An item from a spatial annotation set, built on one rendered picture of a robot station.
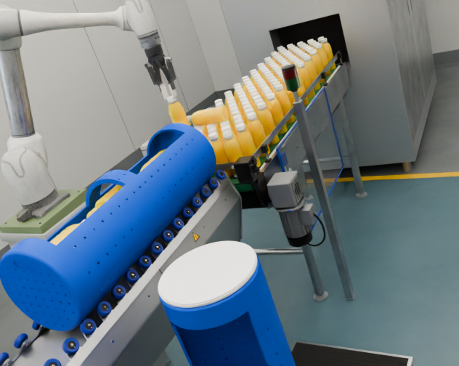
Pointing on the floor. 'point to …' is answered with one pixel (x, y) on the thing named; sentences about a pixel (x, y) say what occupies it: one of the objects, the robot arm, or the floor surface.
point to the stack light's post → (323, 197)
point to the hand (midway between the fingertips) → (168, 91)
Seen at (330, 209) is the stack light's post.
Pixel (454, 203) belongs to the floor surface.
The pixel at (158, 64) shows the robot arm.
